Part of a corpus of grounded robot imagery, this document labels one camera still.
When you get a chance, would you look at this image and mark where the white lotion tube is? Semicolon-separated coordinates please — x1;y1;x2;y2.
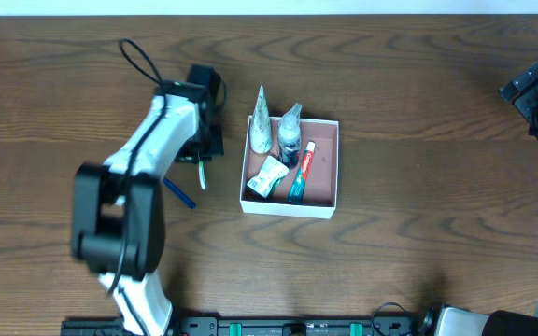
249;86;273;154

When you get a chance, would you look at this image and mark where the green white toothbrush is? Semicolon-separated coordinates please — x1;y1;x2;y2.
198;161;207;190

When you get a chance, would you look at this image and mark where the clear blue pump soap bottle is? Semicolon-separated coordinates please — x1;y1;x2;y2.
277;103;303;168

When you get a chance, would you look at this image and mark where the green white soap packet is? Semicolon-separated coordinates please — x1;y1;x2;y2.
247;156;290;198

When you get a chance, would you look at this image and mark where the Colgate toothpaste tube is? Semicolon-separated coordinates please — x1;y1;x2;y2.
287;141;316;204

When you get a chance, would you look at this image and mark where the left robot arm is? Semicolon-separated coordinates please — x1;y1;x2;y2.
71;64;224;335

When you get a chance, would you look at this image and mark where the blue disposable razor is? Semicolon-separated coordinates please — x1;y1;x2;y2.
163;178;196;209

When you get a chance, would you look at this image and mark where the white box with pink interior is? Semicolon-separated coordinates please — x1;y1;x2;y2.
239;119;339;219

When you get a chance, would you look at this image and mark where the left black cable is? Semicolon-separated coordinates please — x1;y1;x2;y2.
106;37;228;336

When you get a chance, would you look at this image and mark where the black cable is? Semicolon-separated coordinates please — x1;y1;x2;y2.
106;37;228;336
370;301;415;336

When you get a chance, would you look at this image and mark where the right black cable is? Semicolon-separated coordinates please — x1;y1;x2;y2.
370;301;415;336

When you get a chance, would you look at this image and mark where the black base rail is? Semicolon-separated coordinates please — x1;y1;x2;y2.
60;316;418;336

